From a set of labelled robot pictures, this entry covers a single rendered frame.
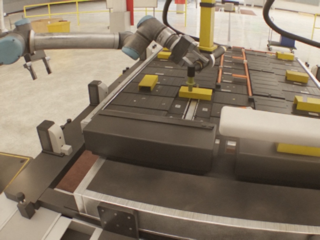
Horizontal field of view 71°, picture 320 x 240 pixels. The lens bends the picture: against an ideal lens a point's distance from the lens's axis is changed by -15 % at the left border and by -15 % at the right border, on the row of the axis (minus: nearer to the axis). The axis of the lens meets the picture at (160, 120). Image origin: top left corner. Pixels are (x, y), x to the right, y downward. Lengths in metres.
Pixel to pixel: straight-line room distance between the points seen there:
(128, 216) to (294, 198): 0.50
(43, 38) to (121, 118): 0.59
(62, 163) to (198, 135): 0.59
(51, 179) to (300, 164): 0.88
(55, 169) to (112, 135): 0.36
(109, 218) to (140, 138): 0.26
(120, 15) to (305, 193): 5.75
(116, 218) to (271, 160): 0.48
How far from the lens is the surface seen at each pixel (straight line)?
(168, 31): 1.16
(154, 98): 1.27
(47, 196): 0.99
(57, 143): 1.13
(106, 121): 0.90
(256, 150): 0.79
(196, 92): 1.31
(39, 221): 0.97
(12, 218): 1.02
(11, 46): 1.14
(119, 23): 6.23
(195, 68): 1.07
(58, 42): 1.27
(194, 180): 0.82
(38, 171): 1.11
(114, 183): 0.81
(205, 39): 1.15
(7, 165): 2.22
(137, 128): 0.85
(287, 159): 0.80
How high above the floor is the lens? 1.54
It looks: 30 degrees down
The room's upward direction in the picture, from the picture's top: straight up
